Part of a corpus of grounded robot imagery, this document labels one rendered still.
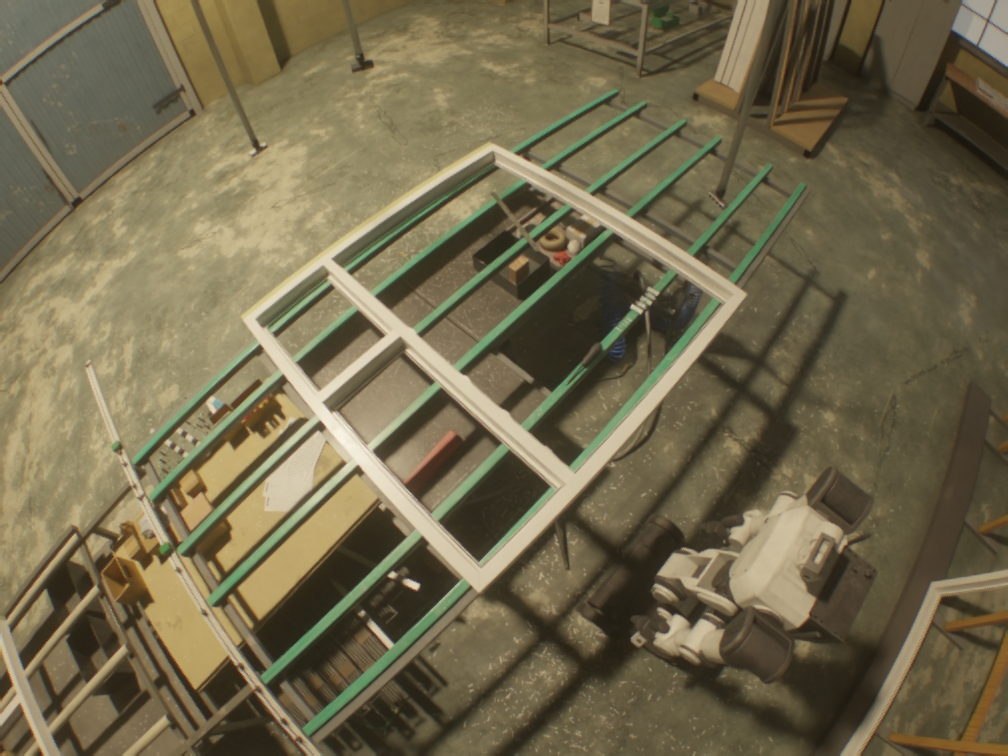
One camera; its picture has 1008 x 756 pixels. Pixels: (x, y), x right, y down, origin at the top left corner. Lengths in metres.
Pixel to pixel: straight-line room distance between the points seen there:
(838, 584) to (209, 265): 4.22
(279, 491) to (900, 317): 4.05
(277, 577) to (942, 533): 3.48
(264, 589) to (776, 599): 1.71
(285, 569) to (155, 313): 2.75
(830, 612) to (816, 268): 2.99
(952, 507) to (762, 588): 2.50
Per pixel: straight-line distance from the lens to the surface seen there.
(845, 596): 1.25
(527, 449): 1.56
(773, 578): 1.15
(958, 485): 3.62
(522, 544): 1.48
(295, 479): 2.05
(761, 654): 1.13
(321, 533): 1.95
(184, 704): 2.30
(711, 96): 5.26
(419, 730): 2.51
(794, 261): 3.81
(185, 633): 2.24
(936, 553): 3.33
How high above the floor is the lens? 2.39
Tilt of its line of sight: 61 degrees down
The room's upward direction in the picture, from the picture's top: 7 degrees counter-clockwise
